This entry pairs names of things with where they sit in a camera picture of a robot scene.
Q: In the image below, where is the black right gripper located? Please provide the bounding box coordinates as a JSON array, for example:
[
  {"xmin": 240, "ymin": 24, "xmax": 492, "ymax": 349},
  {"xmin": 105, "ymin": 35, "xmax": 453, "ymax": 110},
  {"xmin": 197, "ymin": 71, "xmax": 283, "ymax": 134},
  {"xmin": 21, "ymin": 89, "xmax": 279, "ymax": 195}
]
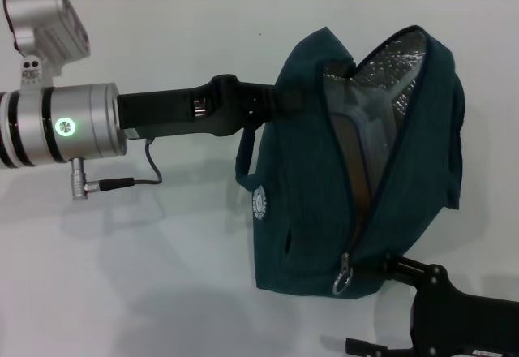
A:
[{"xmin": 344, "ymin": 252, "xmax": 519, "ymax": 357}]

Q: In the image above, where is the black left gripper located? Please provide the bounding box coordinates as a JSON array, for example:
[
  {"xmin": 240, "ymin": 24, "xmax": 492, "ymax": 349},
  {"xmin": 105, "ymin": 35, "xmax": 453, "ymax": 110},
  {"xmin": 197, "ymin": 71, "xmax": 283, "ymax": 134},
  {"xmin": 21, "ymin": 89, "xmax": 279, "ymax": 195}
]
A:
[{"xmin": 116, "ymin": 73, "xmax": 306, "ymax": 140}]

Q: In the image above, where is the clear blue-rimmed plastic food container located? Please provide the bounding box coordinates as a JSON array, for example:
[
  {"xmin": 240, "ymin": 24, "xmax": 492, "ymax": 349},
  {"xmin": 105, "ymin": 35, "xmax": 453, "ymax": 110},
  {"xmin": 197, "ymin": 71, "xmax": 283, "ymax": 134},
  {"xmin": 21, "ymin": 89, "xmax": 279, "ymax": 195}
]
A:
[{"xmin": 323, "ymin": 71, "xmax": 401, "ymax": 212}]

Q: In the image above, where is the dark teal insulated lunch bag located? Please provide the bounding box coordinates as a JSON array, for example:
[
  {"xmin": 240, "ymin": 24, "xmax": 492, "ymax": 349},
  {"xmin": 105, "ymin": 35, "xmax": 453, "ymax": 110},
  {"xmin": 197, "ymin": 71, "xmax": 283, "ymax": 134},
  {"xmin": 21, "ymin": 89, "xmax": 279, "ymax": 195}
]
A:
[{"xmin": 235, "ymin": 26, "xmax": 465, "ymax": 300}]

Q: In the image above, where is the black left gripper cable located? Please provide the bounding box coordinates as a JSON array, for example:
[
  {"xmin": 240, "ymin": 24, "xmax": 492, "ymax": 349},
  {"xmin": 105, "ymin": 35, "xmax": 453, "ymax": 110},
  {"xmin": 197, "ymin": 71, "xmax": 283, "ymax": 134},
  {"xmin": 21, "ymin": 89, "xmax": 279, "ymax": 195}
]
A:
[{"xmin": 71, "ymin": 137, "xmax": 164, "ymax": 202}]

